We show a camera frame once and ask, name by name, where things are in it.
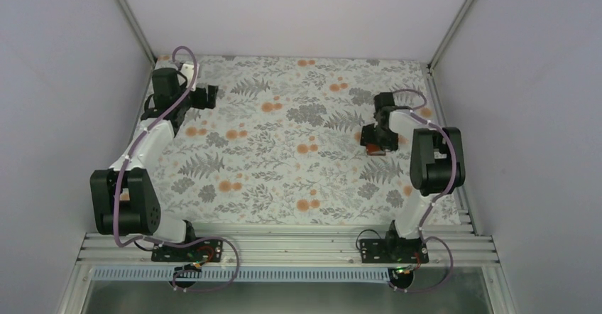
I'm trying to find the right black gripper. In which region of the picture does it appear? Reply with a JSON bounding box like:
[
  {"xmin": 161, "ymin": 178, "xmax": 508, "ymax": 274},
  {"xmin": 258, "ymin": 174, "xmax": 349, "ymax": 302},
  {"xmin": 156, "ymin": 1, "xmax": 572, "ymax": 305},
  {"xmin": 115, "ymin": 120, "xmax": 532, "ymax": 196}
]
[{"xmin": 359, "ymin": 124, "xmax": 398, "ymax": 151}]

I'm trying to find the brown leather card holder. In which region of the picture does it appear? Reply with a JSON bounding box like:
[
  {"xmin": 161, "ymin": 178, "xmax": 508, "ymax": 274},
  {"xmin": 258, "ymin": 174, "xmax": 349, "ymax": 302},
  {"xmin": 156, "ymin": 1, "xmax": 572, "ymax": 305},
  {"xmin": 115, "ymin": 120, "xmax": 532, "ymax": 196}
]
[{"xmin": 366, "ymin": 144, "xmax": 386, "ymax": 156}]

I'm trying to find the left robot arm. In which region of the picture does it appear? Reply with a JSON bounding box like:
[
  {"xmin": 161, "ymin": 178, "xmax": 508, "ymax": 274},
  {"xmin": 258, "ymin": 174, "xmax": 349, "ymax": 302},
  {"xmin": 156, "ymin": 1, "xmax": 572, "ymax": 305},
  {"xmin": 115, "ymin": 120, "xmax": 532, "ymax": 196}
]
[{"xmin": 89, "ymin": 63, "xmax": 219, "ymax": 261}]

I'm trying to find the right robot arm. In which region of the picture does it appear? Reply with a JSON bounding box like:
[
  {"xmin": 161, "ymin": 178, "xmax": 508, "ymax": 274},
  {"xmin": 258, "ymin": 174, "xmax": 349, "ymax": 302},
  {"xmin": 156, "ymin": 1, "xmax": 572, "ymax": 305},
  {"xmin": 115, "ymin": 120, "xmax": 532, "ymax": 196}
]
[{"xmin": 360, "ymin": 92, "xmax": 466, "ymax": 262}]

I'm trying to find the floral patterned table mat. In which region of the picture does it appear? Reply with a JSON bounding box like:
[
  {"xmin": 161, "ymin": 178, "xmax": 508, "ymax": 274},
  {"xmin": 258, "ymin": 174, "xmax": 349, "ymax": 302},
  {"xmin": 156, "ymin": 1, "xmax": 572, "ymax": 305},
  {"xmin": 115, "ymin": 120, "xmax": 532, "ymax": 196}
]
[{"xmin": 150, "ymin": 56, "xmax": 433, "ymax": 225}]

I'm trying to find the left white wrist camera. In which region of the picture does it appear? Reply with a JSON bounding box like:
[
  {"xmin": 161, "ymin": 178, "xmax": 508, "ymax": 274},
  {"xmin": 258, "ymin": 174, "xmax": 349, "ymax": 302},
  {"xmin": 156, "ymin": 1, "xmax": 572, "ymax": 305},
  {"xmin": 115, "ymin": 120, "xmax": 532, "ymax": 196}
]
[{"xmin": 179, "ymin": 62, "xmax": 200, "ymax": 82}]

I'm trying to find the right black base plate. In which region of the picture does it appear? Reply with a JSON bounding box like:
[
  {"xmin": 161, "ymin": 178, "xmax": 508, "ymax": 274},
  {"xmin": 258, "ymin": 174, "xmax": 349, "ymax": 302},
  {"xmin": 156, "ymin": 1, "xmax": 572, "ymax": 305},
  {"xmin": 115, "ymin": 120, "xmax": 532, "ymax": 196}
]
[{"xmin": 359, "ymin": 238, "xmax": 429, "ymax": 264}]

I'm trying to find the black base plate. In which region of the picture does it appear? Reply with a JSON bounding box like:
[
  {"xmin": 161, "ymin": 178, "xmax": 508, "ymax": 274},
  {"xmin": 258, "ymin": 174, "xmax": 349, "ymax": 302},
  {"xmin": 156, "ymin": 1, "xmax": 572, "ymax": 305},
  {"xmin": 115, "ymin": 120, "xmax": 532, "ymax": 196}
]
[
  {"xmin": 150, "ymin": 239, "xmax": 224, "ymax": 264},
  {"xmin": 359, "ymin": 238, "xmax": 429, "ymax": 264}
]

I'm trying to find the aluminium rail frame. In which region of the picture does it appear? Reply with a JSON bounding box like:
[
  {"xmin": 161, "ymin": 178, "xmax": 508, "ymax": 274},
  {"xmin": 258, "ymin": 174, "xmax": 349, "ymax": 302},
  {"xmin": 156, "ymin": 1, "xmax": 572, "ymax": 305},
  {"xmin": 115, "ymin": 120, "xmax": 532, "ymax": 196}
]
[{"xmin": 77, "ymin": 215, "xmax": 500, "ymax": 267}]

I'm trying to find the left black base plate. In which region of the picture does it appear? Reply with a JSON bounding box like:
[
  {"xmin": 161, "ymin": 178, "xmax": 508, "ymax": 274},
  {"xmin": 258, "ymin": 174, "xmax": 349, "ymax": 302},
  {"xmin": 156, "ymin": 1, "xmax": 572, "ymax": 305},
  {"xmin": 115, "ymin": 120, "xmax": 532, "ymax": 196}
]
[{"xmin": 150, "ymin": 239, "xmax": 224, "ymax": 264}]

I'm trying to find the slotted grey cable duct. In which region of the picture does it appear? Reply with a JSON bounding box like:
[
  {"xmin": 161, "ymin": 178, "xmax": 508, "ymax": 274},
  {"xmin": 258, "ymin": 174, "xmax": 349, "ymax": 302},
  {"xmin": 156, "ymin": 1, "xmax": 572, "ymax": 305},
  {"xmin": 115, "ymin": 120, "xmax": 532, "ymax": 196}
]
[{"xmin": 92, "ymin": 266, "xmax": 389, "ymax": 283}]

